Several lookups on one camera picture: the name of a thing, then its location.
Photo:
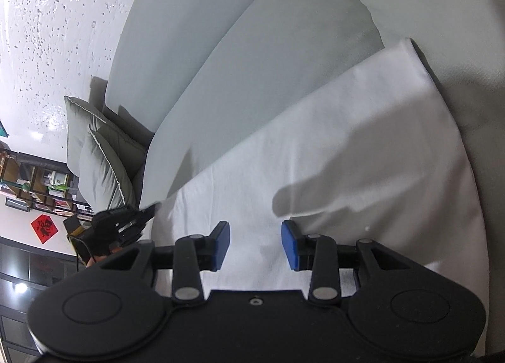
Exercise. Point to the grey sofa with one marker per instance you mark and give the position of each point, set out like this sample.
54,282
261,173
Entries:
236,31

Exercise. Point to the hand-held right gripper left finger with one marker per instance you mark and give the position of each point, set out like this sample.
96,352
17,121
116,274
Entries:
221,246

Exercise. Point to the white t-shirt with script print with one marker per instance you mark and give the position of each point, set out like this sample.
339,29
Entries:
335,149

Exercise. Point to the dark wooden bookshelf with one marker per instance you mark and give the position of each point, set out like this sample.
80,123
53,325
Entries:
43,185

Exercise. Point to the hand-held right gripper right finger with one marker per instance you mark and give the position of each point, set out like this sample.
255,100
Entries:
289,246

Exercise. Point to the person's left hand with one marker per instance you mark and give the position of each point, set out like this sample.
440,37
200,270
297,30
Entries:
96,260

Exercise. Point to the green plant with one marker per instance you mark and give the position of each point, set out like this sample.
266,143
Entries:
59,188

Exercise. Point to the red diamond paper decoration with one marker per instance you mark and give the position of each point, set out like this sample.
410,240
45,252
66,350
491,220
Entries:
44,228

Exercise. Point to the green throw pillow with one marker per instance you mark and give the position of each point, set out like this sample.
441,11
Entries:
90,126
106,173

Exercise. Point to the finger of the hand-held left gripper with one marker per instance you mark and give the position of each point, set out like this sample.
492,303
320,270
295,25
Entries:
144,215

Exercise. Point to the teal object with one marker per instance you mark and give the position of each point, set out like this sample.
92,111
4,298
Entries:
3,130

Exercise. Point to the dark glossy panel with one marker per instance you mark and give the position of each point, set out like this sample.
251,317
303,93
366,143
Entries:
23,292

